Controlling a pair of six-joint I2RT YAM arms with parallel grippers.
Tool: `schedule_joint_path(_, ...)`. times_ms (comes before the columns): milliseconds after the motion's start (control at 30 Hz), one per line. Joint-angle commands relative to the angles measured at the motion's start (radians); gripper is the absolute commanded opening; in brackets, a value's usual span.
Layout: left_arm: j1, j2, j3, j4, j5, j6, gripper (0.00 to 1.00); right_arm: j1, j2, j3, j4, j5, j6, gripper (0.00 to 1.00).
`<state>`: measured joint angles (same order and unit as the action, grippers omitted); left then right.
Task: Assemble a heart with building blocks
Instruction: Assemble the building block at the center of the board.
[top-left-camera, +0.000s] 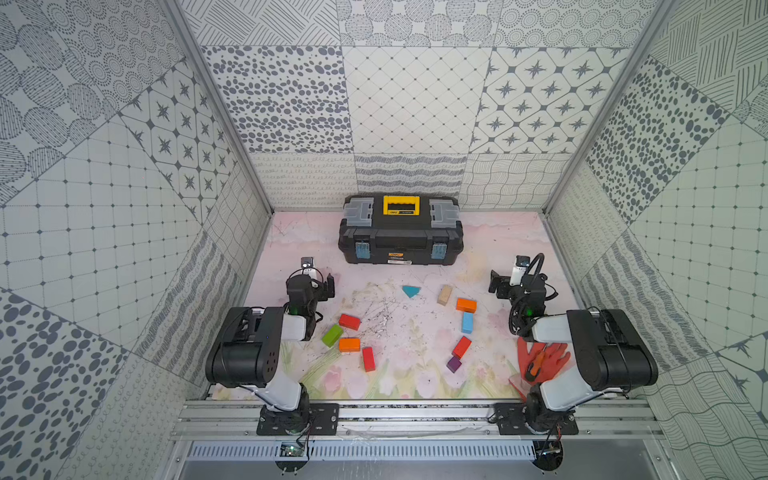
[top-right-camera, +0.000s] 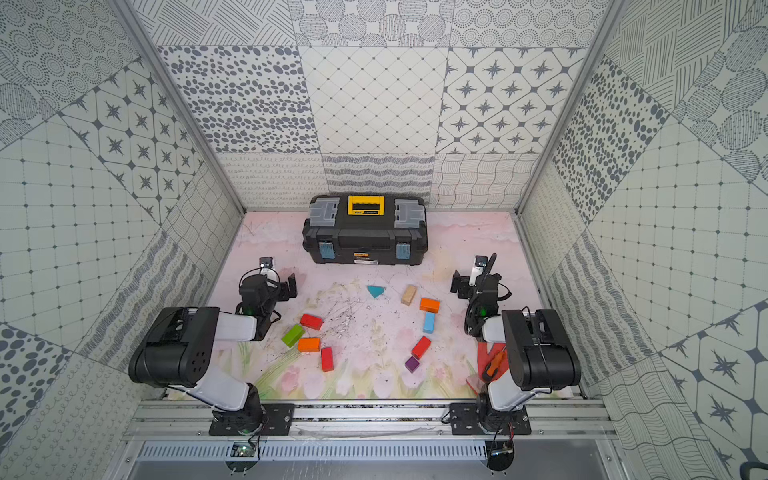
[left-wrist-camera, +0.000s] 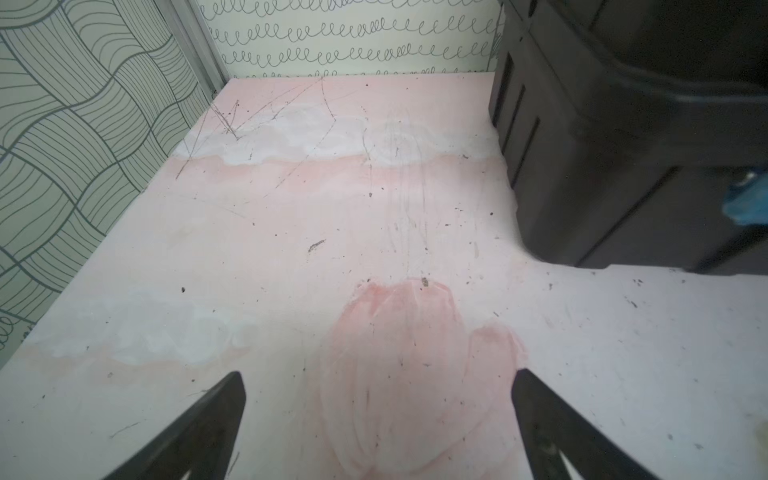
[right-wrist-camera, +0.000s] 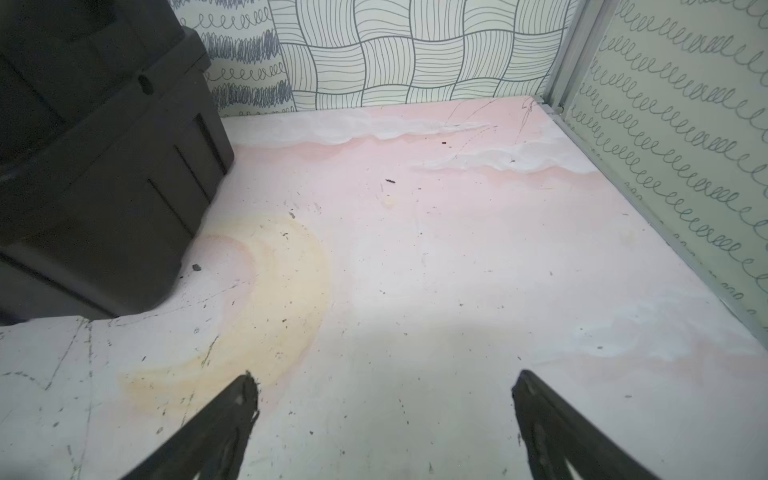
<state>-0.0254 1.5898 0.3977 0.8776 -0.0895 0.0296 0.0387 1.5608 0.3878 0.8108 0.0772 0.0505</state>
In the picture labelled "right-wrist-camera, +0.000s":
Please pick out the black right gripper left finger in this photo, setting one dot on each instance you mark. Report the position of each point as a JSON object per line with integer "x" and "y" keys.
{"x": 213, "y": 443}

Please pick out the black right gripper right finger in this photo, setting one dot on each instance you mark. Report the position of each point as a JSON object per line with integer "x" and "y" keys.
{"x": 561, "y": 443}

